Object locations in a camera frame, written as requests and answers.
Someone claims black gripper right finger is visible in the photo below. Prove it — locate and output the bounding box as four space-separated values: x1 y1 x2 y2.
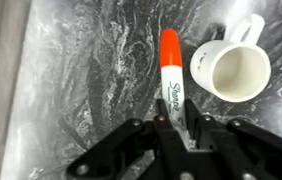
184 98 282 180

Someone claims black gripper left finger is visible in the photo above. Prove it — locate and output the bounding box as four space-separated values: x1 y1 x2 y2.
65 97 187 180

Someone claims white mug with cartoon print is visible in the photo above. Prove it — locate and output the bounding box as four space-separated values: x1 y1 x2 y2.
189 13 272 104

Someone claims white marker with orange cap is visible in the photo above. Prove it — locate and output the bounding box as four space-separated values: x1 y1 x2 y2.
159 28 195 149

